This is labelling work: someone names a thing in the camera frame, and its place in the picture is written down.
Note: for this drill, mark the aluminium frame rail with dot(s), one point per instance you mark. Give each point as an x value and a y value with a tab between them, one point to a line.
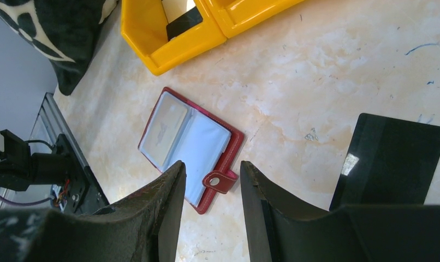
48	126

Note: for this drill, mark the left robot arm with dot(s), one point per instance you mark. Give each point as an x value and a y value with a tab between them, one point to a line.
21	168

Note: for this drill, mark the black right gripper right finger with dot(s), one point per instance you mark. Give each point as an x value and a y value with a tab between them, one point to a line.
282	227

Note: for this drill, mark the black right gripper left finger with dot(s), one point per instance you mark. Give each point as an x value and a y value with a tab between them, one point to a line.
144	226

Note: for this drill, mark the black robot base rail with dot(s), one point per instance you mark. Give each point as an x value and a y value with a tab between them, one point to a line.
81	193

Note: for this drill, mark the red leather card holder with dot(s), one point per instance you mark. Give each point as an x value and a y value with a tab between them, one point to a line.
207	145

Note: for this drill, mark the yellow plastic bin middle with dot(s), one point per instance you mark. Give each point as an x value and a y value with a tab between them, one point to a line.
235	17

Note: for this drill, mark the yellow plastic bin left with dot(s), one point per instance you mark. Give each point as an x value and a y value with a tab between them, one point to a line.
144	28

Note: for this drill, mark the yellow plastic bin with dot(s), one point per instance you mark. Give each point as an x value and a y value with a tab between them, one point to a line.
144	28
235	17

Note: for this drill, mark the cards in left bin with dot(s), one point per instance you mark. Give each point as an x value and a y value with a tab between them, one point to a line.
181	16

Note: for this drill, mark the black floral blanket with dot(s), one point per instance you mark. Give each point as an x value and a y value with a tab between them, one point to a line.
65	32

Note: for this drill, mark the black card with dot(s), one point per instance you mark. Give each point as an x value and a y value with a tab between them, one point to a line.
389	161

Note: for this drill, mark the cream card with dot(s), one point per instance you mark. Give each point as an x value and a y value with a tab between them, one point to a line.
163	129

